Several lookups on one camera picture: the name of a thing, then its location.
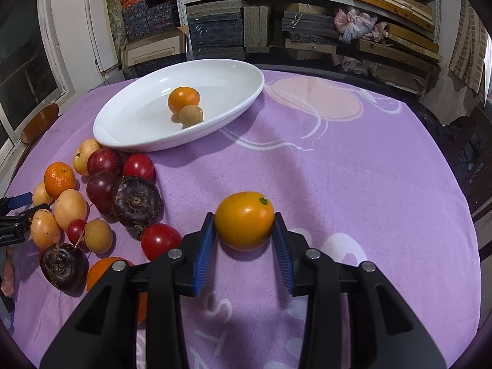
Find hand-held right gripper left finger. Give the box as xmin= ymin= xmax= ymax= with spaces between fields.
xmin=39 ymin=212 xmax=216 ymax=369

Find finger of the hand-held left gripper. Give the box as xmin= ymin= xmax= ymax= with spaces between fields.
xmin=0 ymin=209 xmax=52 ymax=235
xmin=0 ymin=193 xmax=34 ymax=216

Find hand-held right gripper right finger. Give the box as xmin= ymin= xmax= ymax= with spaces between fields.
xmin=271 ymin=212 xmax=448 ymax=369

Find orange yellow tomato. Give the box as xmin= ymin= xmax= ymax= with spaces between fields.
xmin=214 ymin=191 xmax=275 ymax=252
xmin=168 ymin=87 xmax=201 ymax=115

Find dark water chestnut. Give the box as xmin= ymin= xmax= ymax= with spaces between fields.
xmin=112 ymin=176 xmax=161 ymax=228
xmin=40 ymin=243 xmax=88 ymax=291

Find small red cherry tomato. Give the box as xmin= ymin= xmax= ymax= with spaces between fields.
xmin=67 ymin=219 xmax=87 ymax=244

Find dark purple plum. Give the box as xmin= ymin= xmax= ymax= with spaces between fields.
xmin=86 ymin=171 xmax=121 ymax=216

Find red plum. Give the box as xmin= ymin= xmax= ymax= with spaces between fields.
xmin=87 ymin=148 xmax=124 ymax=177

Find white oval plate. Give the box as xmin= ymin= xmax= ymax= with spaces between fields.
xmin=93 ymin=59 xmax=265 ymax=153

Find person's left hand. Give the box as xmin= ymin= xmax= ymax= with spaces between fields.
xmin=1 ymin=247 xmax=15 ymax=296

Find light brown wooden chair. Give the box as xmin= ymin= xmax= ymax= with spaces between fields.
xmin=20 ymin=103 xmax=60 ymax=146

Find purple printed tablecloth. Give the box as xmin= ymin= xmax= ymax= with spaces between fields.
xmin=8 ymin=67 xmax=483 ymax=369

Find white framed window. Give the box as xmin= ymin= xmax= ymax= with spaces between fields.
xmin=0 ymin=0 xmax=76 ymax=158

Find white narrow door panel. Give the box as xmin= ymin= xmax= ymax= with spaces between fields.
xmin=85 ymin=0 xmax=121 ymax=84

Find green marbled panel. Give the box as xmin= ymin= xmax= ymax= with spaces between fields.
xmin=104 ymin=0 xmax=127 ymax=68

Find dark clothing pile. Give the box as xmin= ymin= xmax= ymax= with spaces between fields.
xmin=417 ymin=102 xmax=477 ymax=154

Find torn brown cardboard boxes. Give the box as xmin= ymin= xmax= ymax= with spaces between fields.
xmin=338 ymin=54 xmax=441 ymax=95

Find stack of blue patterned boxes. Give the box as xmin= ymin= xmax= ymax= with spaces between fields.
xmin=122 ymin=0 xmax=181 ymax=43

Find stack of dark blue boxes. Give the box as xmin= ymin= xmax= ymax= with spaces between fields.
xmin=186 ymin=0 xmax=247 ymax=61

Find dark wooden chair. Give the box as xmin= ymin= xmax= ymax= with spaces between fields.
xmin=459 ymin=104 xmax=492 ymax=220

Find stack of dark grey boxes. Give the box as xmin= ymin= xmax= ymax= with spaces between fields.
xmin=282 ymin=3 xmax=341 ymax=60

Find olive green upright box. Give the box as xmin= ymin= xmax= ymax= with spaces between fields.
xmin=242 ymin=5 xmax=273 ymax=52

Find grey metal shelf rack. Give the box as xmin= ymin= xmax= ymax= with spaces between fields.
xmin=173 ymin=0 xmax=442 ymax=97

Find pink white cloth bundle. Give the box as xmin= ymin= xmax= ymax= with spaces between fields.
xmin=334 ymin=8 xmax=388 ymax=44

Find stack of yellow wooden boxes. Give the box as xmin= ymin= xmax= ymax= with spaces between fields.
xmin=348 ymin=0 xmax=442 ymax=64

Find checkered beige curtain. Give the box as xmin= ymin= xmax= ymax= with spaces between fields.
xmin=448 ymin=0 xmax=490 ymax=93

